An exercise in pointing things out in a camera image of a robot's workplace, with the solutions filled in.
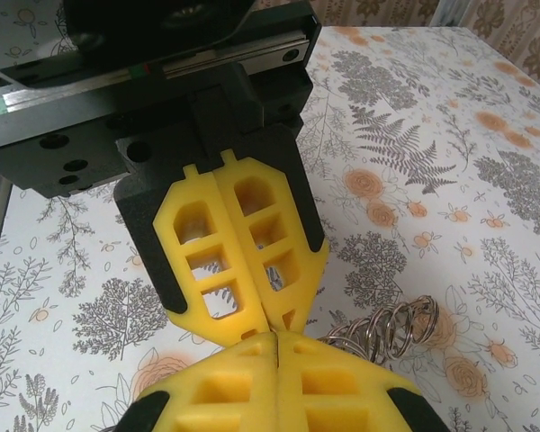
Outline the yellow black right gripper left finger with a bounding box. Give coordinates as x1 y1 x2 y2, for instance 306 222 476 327
116 331 279 432

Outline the aluminium frame post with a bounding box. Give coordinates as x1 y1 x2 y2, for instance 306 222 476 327
435 0 458 27

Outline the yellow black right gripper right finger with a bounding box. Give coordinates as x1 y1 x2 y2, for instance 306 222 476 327
276 331 438 432

